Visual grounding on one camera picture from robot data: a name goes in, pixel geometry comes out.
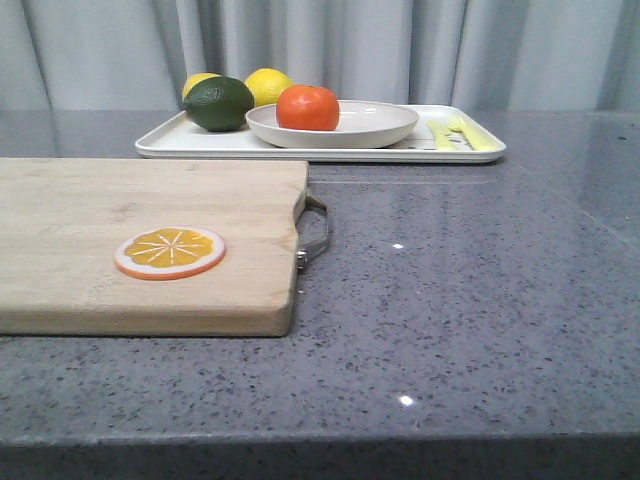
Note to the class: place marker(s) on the beige round plate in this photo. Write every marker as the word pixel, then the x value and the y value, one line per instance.
pixel 362 125

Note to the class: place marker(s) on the orange mandarin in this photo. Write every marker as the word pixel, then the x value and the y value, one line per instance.
pixel 306 107

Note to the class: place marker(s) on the white rectangular tray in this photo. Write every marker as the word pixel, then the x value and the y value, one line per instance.
pixel 180 137

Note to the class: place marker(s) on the orange slice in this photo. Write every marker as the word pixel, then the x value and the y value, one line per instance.
pixel 170 253

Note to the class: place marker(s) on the yellow plastic knife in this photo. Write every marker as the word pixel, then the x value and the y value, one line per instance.
pixel 441 136

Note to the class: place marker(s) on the yellow lemon right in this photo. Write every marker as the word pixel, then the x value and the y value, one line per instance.
pixel 267 84

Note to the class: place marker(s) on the yellow lemon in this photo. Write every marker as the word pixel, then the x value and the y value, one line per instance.
pixel 194 79
pixel 267 84

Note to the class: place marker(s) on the green lime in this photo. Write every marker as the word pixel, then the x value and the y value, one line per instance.
pixel 219 104

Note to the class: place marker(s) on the yellow plastic fork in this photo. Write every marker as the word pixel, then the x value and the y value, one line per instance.
pixel 475 137

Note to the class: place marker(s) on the yellow lemon left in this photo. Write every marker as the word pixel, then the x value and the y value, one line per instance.
pixel 194 79

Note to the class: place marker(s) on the wooden cutting board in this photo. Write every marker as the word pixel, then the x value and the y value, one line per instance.
pixel 63 219

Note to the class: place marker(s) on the grey curtain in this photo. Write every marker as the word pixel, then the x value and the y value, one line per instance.
pixel 476 55

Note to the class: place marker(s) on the metal board handle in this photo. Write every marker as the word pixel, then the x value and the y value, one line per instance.
pixel 316 240

